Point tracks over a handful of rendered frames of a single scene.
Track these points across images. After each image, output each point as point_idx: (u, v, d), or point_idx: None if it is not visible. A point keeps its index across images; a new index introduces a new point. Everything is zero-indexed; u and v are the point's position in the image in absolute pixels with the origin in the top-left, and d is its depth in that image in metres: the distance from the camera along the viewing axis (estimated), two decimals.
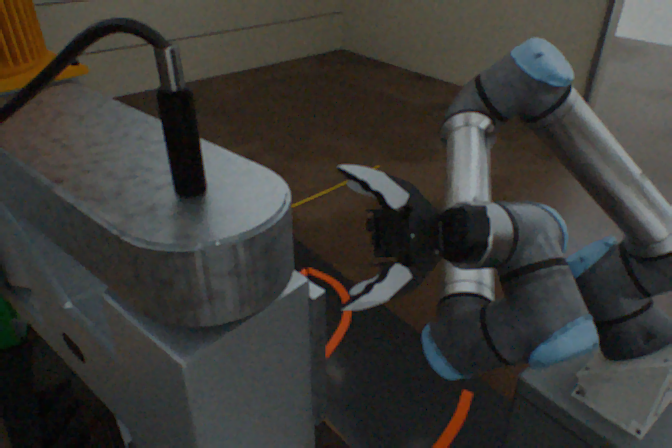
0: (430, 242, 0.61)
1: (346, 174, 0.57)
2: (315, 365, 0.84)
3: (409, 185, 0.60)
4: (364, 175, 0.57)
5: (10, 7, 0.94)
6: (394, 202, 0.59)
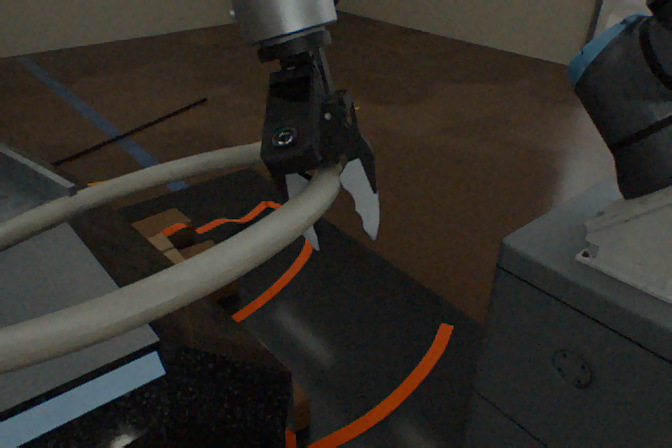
0: None
1: (320, 241, 0.56)
2: None
3: (276, 180, 0.53)
4: (309, 232, 0.55)
5: None
6: None
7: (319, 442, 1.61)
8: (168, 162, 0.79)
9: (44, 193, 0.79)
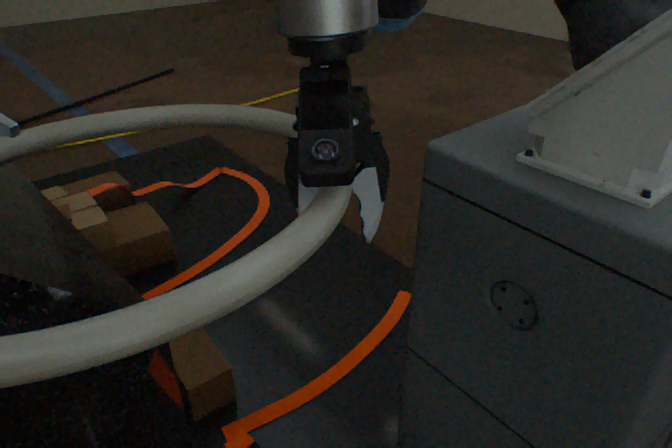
0: None
1: None
2: None
3: (288, 177, 0.51)
4: None
5: None
6: (318, 186, 0.52)
7: (243, 419, 1.37)
8: (129, 110, 0.71)
9: None
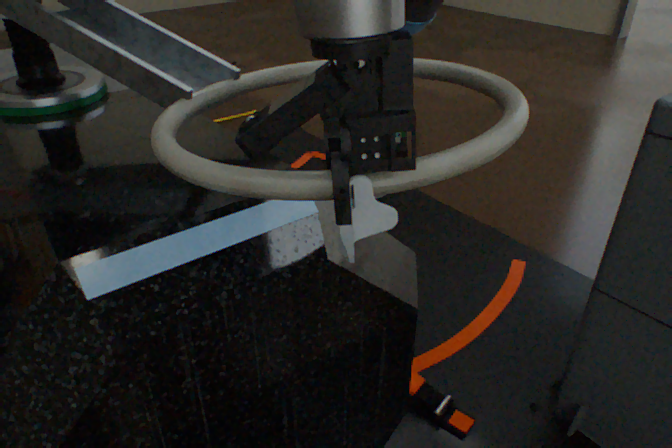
0: None
1: None
2: None
3: None
4: None
5: None
6: None
7: None
8: (310, 62, 0.91)
9: (198, 73, 0.89)
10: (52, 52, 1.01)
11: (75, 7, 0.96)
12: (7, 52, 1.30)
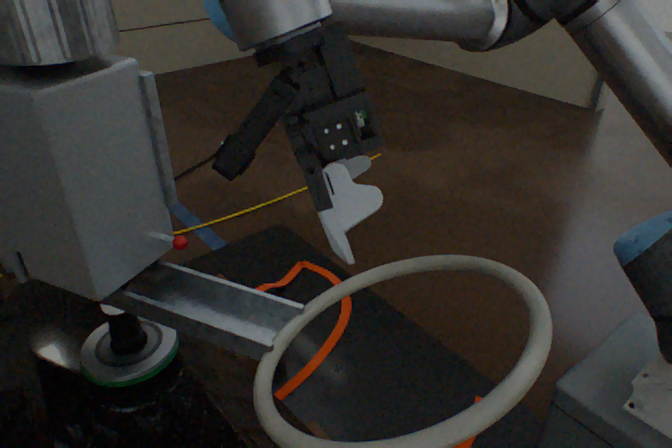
0: None
1: None
2: (157, 144, 1.05)
3: None
4: None
5: None
6: None
7: None
8: (356, 276, 1.08)
9: (270, 312, 1.07)
10: (140, 323, 1.26)
11: (163, 278, 1.18)
12: (42, 283, 1.57)
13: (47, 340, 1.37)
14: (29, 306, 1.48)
